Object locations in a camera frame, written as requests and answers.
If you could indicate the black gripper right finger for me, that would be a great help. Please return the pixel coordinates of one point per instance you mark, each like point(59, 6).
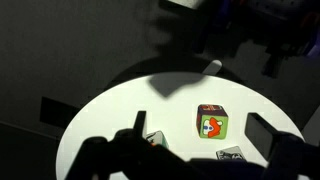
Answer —
point(261, 133)

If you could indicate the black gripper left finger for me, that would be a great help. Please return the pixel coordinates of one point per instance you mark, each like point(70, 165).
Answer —
point(140, 122)

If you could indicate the black white teal toy cube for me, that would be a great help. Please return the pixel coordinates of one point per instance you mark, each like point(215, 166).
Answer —
point(158, 138)

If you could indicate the blue checker pattern toy cube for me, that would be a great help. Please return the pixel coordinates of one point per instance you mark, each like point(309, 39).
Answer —
point(231, 154)

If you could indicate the purple orange bar clamp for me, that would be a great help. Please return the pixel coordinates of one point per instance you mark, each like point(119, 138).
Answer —
point(289, 36)

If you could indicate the white table pedestal base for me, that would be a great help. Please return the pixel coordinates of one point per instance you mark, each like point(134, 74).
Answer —
point(213, 67)

